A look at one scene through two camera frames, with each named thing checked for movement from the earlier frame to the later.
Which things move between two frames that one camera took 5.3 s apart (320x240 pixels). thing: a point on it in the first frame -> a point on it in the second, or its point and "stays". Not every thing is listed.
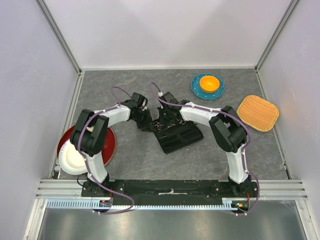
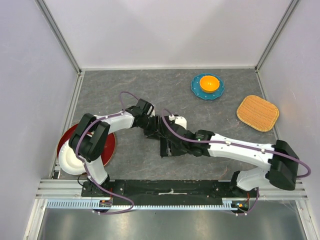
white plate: [71, 161] stays
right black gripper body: [165, 118] -> [181, 149]
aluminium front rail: [266, 188] stays
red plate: [108, 152] stays
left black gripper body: [143, 116] -> [152, 126]
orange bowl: [209, 83] stays
